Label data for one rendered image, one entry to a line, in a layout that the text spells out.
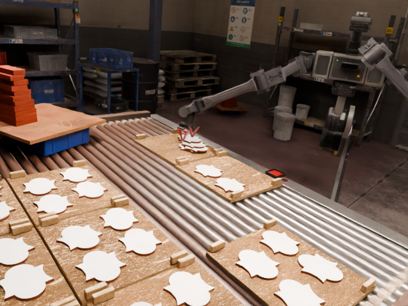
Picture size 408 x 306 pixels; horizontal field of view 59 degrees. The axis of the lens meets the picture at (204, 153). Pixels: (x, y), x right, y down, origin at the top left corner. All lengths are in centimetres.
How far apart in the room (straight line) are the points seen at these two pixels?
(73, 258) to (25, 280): 15
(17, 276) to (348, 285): 96
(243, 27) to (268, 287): 675
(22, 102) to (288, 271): 150
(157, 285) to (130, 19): 662
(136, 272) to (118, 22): 639
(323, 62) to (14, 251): 183
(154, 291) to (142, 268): 10
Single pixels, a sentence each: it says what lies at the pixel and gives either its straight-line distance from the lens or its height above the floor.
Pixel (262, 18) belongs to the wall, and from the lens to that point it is 735.
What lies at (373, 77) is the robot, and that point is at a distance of 228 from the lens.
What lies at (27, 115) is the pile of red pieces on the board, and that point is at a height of 109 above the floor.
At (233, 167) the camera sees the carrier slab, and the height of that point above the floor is 94.
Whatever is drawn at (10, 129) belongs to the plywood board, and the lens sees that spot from 201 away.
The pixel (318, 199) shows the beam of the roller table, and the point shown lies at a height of 92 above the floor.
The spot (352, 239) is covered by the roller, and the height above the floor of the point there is 92.
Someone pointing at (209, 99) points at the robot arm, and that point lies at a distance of 193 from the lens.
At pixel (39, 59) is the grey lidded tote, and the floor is 81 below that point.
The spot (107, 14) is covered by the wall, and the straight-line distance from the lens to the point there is 711.
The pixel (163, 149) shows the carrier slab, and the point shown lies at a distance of 202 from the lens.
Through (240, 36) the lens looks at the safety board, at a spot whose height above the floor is 131.
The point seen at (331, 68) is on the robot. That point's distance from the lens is 227.
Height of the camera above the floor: 166
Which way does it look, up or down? 21 degrees down
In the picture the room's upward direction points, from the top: 6 degrees clockwise
